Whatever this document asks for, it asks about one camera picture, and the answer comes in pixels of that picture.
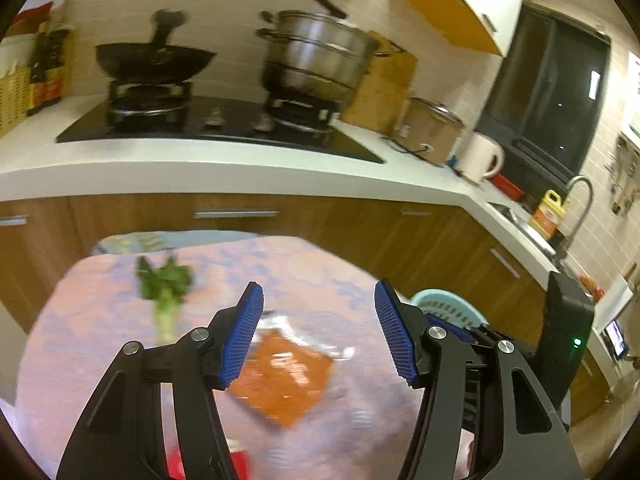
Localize white electric kettle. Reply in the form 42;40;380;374
454;132;504;185

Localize smartphone screen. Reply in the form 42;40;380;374
602;320;628;361

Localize steel faucet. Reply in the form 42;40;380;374
556;173;596;261

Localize black wok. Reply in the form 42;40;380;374
96;9;217;84

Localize dark window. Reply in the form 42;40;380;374
476;4;612;185

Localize red tray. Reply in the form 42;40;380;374
489;174;526;202

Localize wooden cutting board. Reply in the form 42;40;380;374
340;30;418;136

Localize green vegetable stalk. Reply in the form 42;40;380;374
136;252;194;344

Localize teal plastic trash basket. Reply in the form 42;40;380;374
410;288;488;328

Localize orange snack bag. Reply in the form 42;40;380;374
230;311;356;429

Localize brown slow cooker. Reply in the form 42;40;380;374
393;96;464;166

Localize steel steamer pot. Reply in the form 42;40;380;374
256;10;388;107

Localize red paper cup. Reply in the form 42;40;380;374
167;446;252;480

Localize black gas stove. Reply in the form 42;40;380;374
55;81;383;164

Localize dark sauce bottles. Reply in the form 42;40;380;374
27;21;67;116

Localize yellow detergent bottle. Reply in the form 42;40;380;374
528;190;565;240

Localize woven basket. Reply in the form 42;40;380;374
0;68;30;138

